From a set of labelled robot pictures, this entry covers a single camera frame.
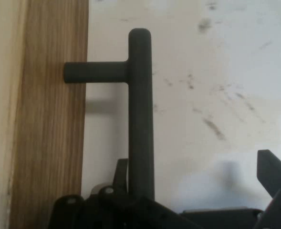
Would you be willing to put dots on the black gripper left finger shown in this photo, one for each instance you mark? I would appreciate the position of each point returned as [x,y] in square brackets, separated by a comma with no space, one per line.
[111,212]

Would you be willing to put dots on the light wooden drawer front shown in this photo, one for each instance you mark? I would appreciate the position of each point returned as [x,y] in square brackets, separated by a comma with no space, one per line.
[54,131]

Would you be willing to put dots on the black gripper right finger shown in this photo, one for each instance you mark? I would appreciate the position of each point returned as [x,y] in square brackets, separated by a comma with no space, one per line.
[278,181]

